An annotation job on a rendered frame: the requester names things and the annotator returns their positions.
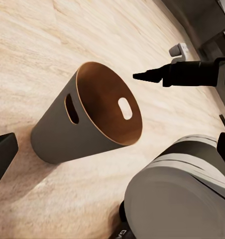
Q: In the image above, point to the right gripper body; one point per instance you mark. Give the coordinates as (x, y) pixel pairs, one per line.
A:
(183, 73)

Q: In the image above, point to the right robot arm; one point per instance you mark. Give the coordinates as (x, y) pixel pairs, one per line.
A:
(181, 72)

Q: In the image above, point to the trash can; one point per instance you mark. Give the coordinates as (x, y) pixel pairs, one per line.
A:
(85, 119)

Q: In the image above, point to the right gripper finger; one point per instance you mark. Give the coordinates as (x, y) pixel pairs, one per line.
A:
(154, 76)

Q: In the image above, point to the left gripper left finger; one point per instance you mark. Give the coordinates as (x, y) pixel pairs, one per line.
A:
(8, 150)

